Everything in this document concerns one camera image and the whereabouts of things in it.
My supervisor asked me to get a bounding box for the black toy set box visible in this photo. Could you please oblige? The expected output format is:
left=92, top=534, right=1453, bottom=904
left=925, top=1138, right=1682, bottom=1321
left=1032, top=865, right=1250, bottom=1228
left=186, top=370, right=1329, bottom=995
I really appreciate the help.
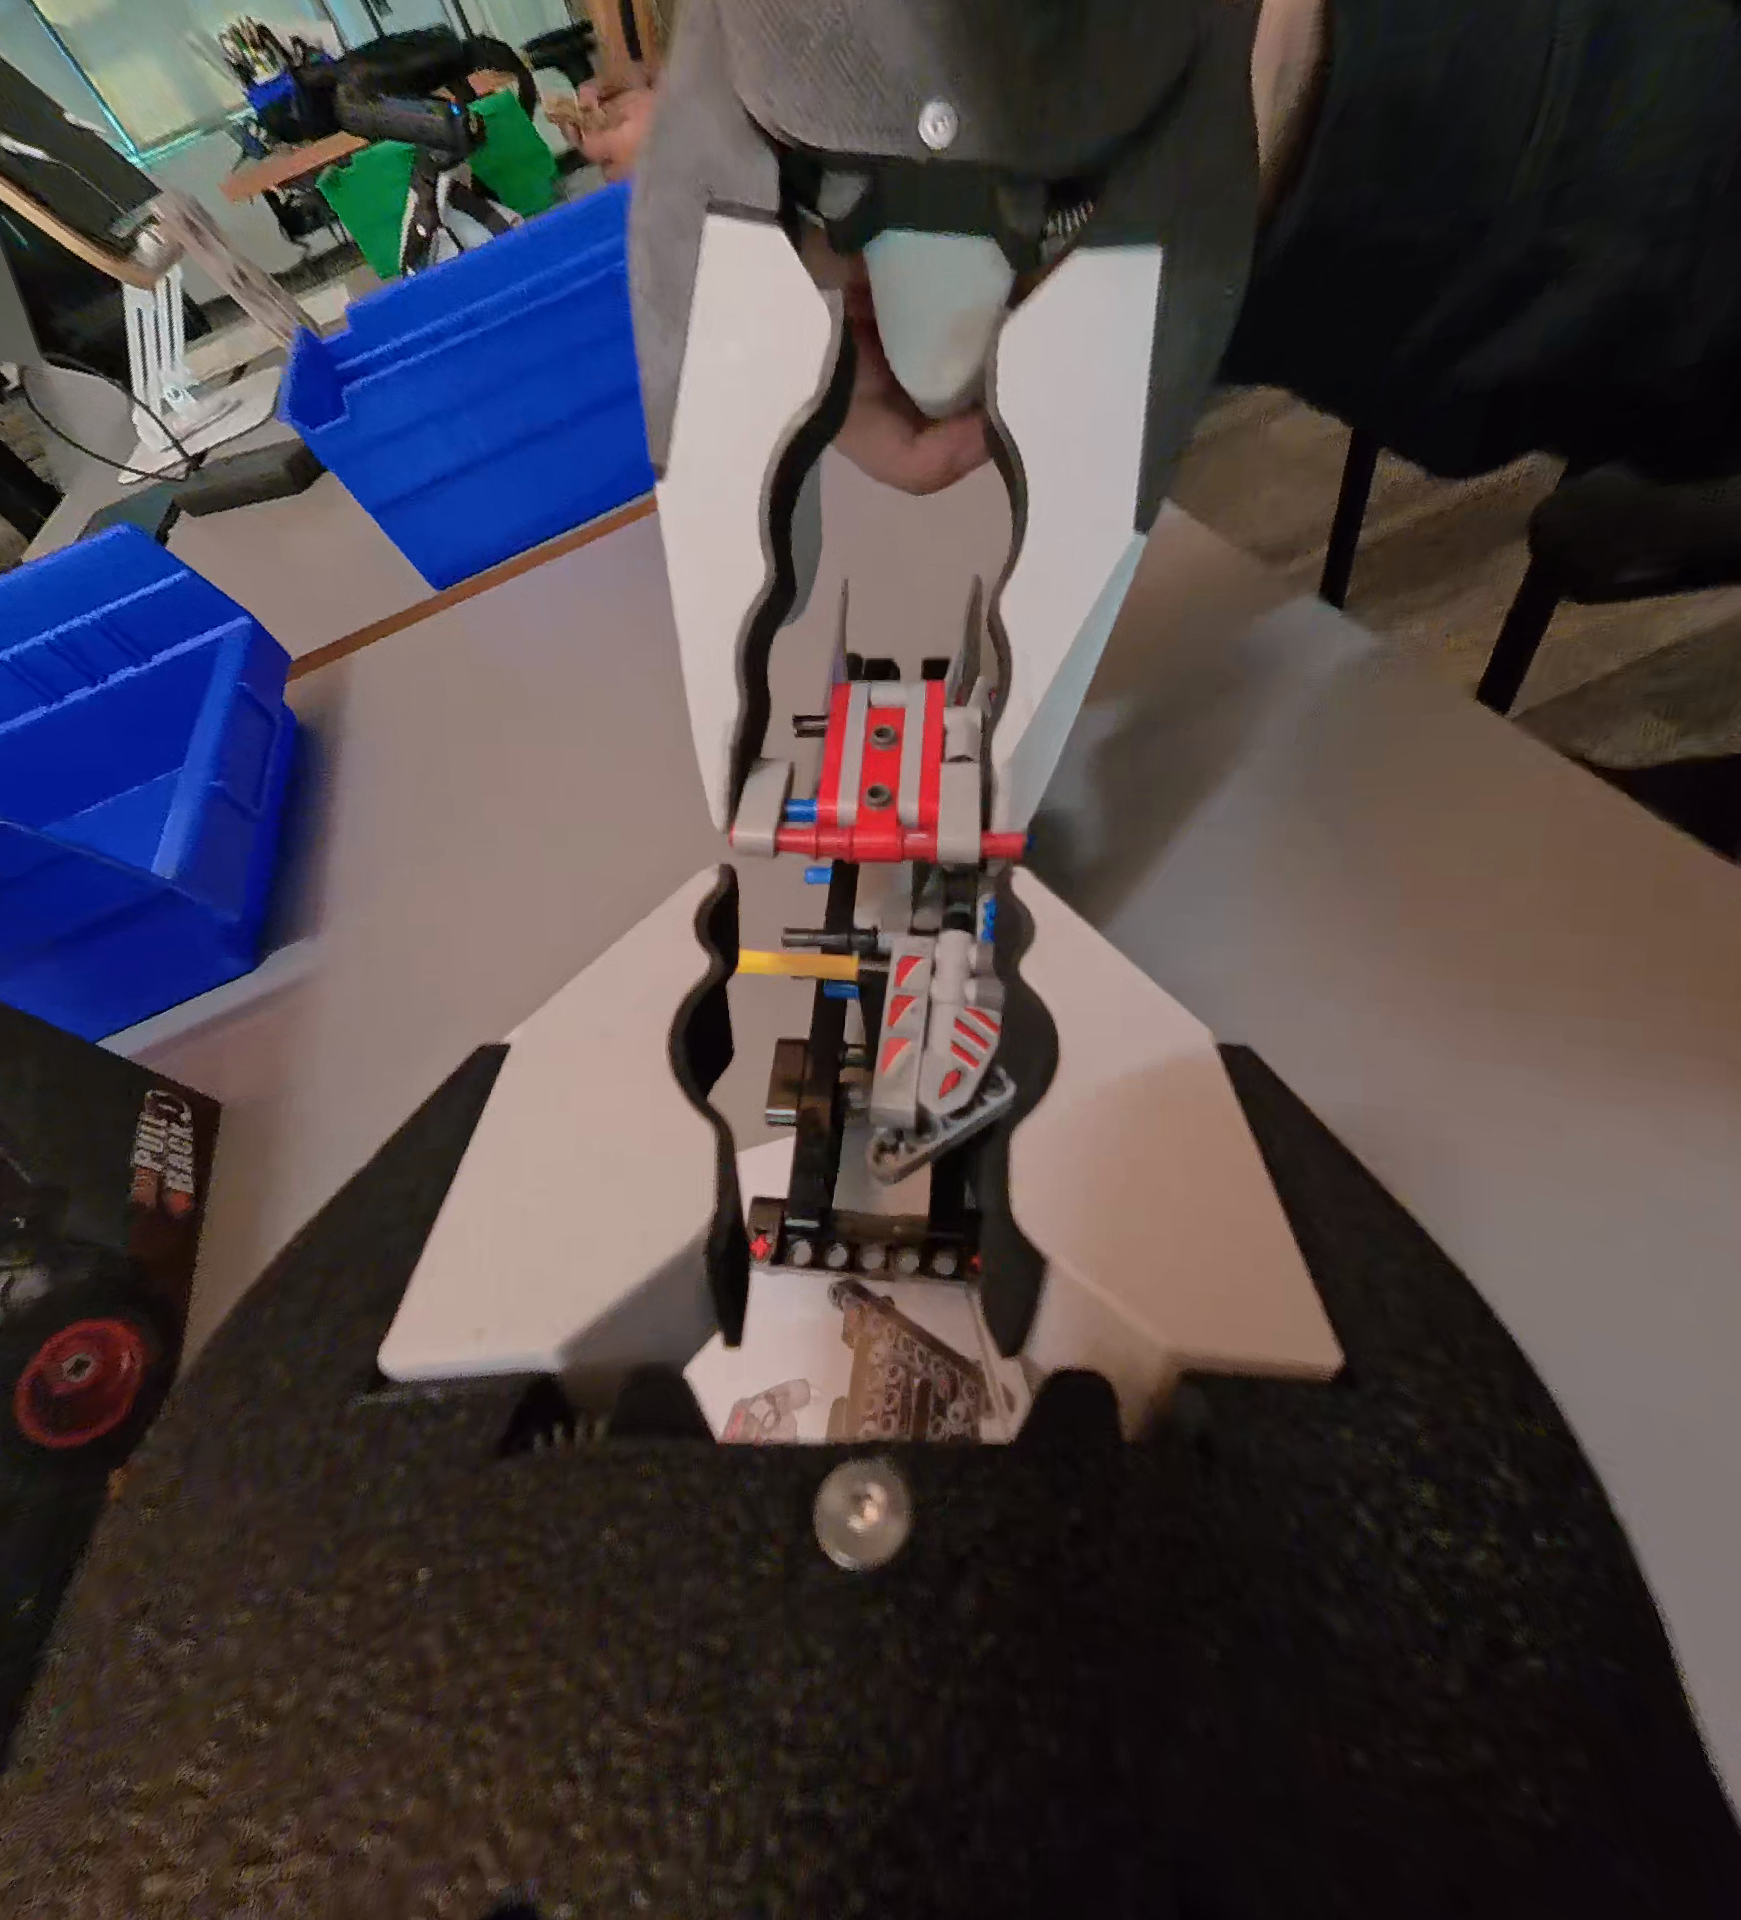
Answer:
left=0, top=959, right=224, bottom=1786

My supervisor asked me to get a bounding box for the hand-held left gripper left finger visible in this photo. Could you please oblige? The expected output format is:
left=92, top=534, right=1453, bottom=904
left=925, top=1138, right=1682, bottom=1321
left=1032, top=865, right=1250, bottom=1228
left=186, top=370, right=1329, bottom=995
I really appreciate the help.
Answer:
left=375, top=862, right=752, bottom=1388

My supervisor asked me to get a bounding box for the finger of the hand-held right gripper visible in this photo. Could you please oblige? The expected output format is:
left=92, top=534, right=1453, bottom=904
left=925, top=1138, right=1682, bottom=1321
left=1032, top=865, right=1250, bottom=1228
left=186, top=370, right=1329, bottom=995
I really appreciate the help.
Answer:
left=981, top=240, right=1169, bottom=865
left=653, top=209, right=857, bottom=842

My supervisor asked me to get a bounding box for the grey desk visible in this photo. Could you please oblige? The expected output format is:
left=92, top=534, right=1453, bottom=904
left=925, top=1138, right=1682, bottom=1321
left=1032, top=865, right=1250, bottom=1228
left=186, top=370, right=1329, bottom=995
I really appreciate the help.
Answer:
left=104, top=494, right=1741, bottom=1920

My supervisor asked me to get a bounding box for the black chair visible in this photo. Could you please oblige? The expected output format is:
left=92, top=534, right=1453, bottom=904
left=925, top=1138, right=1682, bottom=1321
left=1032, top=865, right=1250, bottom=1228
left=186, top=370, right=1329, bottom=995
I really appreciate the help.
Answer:
left=1319, top=422, right=1741, bottom=903

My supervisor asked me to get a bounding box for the clear acrylic stand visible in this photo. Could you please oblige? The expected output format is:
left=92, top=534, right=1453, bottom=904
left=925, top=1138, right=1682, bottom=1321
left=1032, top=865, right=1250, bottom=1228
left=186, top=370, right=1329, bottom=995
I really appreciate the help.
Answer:
left=113, top=194, right=325, bottom=453

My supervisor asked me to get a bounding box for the green cloth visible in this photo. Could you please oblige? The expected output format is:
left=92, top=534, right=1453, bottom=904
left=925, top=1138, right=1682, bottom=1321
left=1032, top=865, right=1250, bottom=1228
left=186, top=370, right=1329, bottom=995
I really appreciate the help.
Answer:
left=314, top=90, right=570, bottom=279

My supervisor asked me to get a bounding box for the blue plastic storage bin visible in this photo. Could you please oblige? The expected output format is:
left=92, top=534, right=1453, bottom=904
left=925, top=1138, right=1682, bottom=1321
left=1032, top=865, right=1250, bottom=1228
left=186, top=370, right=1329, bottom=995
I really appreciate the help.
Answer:
left=277, top=182, right=660, bottom=590
left=0, top=525, right=306, bottom=1043

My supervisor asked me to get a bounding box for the person's right hand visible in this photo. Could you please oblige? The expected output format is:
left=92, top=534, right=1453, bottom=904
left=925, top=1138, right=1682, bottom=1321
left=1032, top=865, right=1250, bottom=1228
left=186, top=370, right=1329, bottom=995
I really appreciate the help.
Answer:
left=831, top=286, right=997, bottom=497

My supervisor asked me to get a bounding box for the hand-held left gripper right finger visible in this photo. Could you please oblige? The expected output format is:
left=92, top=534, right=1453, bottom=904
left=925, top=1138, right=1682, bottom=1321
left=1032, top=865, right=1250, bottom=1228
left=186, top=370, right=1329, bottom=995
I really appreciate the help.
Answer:
left=978, top=876, right=1347, bottom=1442

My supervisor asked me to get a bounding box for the grey red toy truck model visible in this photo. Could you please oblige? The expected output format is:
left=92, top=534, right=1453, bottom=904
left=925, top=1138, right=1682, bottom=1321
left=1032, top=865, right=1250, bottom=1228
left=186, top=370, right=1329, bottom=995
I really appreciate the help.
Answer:
left=727, top=578, right=1036, bottom=1285

